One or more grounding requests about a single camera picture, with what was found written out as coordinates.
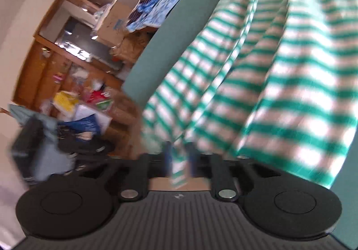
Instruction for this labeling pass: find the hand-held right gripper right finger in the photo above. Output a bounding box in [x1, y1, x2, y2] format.
[187, 143, 281, 201]

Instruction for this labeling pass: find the brown plastic bag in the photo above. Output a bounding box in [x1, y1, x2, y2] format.
[110, 30, 153, 62]

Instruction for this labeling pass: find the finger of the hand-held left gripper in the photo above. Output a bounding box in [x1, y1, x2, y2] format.
[57, 138, 115, 159]

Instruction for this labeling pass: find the wooden cabinet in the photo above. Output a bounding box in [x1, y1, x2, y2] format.
[13, 0, 143, 155]

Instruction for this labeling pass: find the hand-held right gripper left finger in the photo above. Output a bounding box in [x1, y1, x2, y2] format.
[81, 142, 174, 203]

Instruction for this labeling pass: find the dark glossy screen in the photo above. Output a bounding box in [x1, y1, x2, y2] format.
[54, 17, 124, 70]

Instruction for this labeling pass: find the green white striped shirt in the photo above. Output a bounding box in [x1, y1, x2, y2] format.
[140, 0, 358, 190]

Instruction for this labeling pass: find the yellow bag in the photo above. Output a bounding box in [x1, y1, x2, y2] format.
[53, 91, 80, 116]

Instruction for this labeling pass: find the cardboard box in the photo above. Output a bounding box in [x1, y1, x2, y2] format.
[96, 1, 135, 46]

